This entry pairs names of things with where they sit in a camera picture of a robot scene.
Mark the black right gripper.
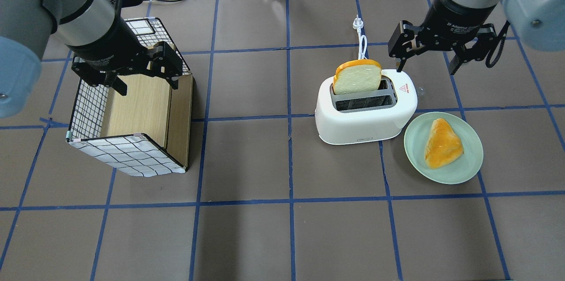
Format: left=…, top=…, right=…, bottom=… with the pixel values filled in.
left=388, top=5, right=500, bottom=75

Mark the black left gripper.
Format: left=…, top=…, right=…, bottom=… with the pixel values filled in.
left=71, top=19, right=183, bottom=96

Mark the white toaster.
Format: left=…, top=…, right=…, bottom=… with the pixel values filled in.
left=315, top=69, right=418, bottom=146

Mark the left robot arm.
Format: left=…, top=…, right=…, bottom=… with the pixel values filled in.
left=0, top=0, right=184, bottom=118

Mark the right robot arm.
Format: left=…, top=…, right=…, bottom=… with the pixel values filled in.
left=388, top=0, right=565, bottom=75

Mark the grid fabric wooden box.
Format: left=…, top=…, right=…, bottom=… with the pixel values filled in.
left=66, top=17, right=195, bottom=178

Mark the toast bread slice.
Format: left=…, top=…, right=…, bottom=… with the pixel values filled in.
left=333, top=59, right=383, bottom=95

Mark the orange bread piece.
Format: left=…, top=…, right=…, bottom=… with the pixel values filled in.
left=424, top=118, right=464, bottom=169

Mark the light green plate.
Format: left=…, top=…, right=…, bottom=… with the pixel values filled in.
left=403, top=112, right=484, bottom=184

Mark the white toaster power cable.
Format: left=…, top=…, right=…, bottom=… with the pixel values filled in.
left=353, top=15, right=369, bottom=61

